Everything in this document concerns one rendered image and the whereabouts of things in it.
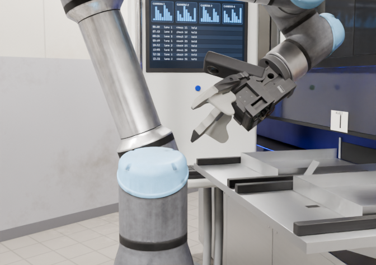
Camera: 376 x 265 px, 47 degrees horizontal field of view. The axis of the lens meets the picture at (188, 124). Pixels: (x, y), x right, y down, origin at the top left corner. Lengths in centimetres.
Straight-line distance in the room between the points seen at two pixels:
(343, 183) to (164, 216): 57
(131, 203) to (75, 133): 285
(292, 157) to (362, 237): 68
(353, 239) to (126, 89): 48
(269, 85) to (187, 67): 88
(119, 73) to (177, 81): 85
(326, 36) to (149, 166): 41
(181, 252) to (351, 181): 56
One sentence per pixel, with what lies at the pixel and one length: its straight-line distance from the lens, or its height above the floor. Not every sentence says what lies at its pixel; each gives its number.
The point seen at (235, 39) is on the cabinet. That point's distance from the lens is 172.
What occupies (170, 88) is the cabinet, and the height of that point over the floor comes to 111.
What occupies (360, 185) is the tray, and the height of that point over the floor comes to 88.
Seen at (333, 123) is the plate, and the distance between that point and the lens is 139.
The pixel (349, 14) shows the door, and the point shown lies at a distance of 137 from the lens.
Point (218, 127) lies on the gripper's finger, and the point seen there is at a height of 105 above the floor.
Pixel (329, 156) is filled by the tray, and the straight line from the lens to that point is 152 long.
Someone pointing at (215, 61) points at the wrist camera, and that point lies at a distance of 82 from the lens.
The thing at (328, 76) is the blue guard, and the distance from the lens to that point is 142.
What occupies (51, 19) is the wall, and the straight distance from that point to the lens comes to 347.
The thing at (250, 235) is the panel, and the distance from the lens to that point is 207.
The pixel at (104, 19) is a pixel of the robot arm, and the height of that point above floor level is 125.
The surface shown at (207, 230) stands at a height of 50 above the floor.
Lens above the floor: 115
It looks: 6 degrees down
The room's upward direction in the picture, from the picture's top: straight up
